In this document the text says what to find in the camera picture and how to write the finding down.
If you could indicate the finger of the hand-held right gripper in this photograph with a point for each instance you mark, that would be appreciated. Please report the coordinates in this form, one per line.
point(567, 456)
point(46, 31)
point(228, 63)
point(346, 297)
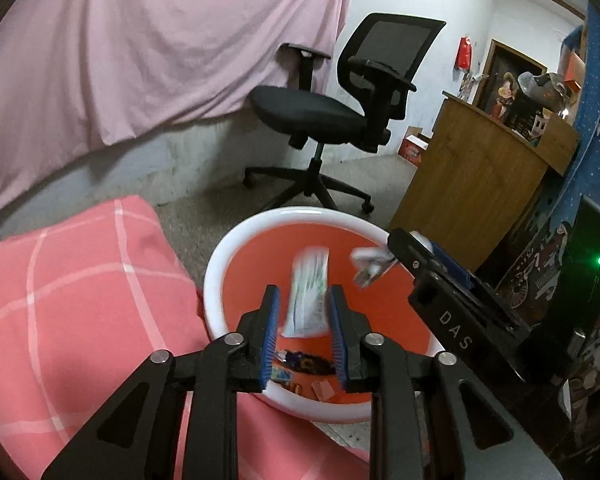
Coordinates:
point(452, 270)
point(410, 255)

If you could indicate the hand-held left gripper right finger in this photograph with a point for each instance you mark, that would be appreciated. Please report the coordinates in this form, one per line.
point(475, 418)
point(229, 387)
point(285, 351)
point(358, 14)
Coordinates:
point(337, 335)

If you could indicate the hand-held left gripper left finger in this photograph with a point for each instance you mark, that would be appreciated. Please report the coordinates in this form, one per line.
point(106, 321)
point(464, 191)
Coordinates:
point(272, 330)

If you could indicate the white paper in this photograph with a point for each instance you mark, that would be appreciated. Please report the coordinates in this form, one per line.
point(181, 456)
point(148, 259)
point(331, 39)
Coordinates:
point(370, 266)

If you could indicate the white plastic wrapper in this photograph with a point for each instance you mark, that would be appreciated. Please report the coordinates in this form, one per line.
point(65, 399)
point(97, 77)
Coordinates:
point(307, 290)

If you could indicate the orange bucket with white rim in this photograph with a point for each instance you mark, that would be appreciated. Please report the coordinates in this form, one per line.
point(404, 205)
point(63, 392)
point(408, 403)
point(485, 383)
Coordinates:
point(260, 260)

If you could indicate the wooden cabinet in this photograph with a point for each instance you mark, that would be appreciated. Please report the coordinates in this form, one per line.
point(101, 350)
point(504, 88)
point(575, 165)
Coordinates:
point(470, 185)

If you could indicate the cartoon printed cloth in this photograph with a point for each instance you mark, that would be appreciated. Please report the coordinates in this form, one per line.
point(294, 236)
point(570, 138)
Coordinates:
point(540, 265)

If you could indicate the red cardboard box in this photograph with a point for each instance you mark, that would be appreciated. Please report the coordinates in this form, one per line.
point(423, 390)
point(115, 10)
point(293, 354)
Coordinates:
point(412, 150)

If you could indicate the black printed box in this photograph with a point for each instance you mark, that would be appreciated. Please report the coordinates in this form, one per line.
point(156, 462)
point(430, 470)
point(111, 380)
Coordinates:
point(527, 117)

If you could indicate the black office chair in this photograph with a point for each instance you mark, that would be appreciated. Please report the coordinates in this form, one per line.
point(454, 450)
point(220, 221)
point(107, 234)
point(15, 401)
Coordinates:
point(310, 110)

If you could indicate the cartoon doll figure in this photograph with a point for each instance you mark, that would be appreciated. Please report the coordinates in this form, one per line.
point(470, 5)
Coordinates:
point(504, 95)

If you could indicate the pink checked blanket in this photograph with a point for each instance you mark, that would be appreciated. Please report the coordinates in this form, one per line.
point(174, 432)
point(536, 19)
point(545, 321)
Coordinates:
point(80, 285)

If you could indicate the grey crumpled bag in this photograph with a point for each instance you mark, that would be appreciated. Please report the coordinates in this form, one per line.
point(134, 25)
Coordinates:
point(542, 85)

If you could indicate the red hanging bag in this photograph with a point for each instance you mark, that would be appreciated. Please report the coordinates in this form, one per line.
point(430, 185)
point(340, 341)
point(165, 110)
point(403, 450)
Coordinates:
point(463, 53)

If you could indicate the blue dotted cloth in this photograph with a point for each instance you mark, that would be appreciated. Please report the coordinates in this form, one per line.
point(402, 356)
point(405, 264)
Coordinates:
point(597, 110)

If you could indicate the orange box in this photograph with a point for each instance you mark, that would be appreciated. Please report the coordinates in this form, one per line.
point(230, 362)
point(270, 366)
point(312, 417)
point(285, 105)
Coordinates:
point(571, 70)

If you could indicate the pink hanging sheet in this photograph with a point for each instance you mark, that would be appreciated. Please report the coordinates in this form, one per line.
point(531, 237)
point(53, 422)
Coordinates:
point(155, 45)

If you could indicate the wooden door frame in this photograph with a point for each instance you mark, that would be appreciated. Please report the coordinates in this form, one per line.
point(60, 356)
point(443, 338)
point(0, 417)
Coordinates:
point(490, 60)

